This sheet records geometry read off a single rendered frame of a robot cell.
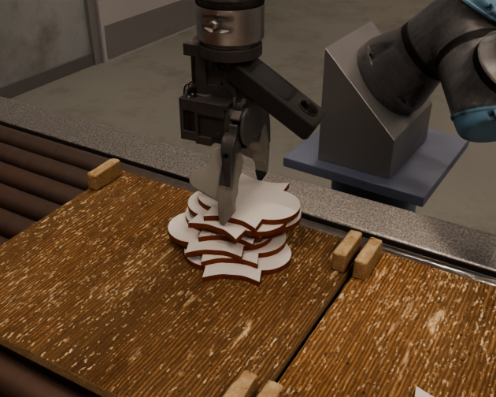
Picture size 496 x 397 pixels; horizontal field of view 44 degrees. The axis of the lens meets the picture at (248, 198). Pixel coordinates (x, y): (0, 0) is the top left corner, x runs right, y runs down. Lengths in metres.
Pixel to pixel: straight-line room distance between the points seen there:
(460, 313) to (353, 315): 0.12
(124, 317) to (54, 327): 0.07
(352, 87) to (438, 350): 0.52
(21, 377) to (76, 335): 0.07
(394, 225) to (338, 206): 0.09
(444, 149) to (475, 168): 1.88
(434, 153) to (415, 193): 0.16
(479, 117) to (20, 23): 3.28
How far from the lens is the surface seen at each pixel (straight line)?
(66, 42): 4.19
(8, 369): 0.71
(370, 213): 0.92
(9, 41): 3.91
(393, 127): 1.09
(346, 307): 0.72
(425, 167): 1.16
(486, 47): 0.95
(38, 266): 0.81
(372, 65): 1.09
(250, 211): 0.76
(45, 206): 0.96
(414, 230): 0.90
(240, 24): 0.67
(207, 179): 0.73
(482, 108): 0.94
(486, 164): 3.17
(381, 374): 0.65
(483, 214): 2.76
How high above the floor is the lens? 1.41
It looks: 32 degrees down
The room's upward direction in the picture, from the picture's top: straight up
